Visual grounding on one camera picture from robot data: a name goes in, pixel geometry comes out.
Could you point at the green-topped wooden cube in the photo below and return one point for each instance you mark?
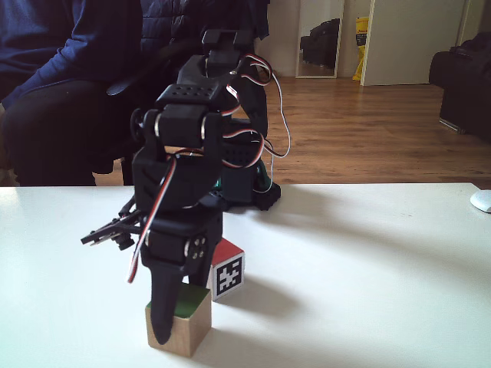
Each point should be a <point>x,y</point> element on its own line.
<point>192,326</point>

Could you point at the red cube with marker tags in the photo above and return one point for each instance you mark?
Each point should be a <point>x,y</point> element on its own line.
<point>230,278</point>

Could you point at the green table clamp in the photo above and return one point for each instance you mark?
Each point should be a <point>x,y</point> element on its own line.
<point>264,180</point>

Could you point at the person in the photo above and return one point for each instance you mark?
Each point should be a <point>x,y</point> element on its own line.
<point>57,76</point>

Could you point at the white-framed standing mirror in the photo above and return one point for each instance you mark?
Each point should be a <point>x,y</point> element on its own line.
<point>320,38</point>

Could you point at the yellow bag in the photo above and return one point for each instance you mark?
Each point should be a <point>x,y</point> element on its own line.
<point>361,50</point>

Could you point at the white computer mouse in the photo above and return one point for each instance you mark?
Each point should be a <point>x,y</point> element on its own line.
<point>482,201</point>

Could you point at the white door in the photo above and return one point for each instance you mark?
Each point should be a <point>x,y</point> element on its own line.
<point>414,42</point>

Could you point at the black sofa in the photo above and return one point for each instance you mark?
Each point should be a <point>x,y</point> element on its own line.
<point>464,88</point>

